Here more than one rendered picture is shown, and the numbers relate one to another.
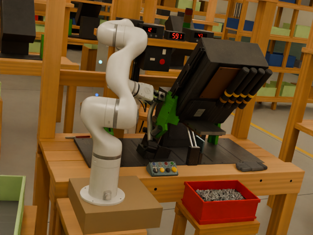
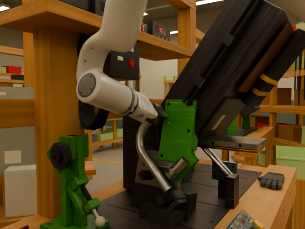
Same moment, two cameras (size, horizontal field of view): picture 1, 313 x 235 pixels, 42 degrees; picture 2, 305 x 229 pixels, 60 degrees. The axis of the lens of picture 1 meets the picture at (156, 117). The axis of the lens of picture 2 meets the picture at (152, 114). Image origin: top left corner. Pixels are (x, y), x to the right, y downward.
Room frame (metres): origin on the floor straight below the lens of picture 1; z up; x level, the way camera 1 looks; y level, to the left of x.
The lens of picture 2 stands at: (1.54, 0.48, 1.27)
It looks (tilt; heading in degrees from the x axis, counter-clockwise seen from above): 3 degrees down; 328
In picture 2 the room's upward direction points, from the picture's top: straight up
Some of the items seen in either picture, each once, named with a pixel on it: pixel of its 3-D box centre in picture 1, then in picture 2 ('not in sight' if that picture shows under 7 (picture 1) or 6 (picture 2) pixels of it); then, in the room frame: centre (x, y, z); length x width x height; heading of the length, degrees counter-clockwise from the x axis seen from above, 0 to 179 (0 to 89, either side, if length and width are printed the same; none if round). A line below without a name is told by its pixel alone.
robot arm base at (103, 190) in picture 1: (104, 175); not in sight; (1.57, 0.18, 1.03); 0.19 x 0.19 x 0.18
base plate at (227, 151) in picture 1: (170, 151); (175, 199); (2.34, -0.12, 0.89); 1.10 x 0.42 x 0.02; 115
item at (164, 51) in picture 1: (154, 57); (114, 59); (2.48, 0.07, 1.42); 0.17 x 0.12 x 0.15; 115
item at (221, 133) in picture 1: (196, 122); (208, 140); (2.28, -0.23, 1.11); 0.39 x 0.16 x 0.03; 25
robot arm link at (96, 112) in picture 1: (101, 126); not in sight; (1.58, 0.21, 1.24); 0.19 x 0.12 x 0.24; 93
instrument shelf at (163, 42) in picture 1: (169, 41); (122, 41); (2.58, -0.01, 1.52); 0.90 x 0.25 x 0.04; 115
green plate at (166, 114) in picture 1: (171, 110); (181, 129); (2.25, -0.08, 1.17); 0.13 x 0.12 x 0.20; 115
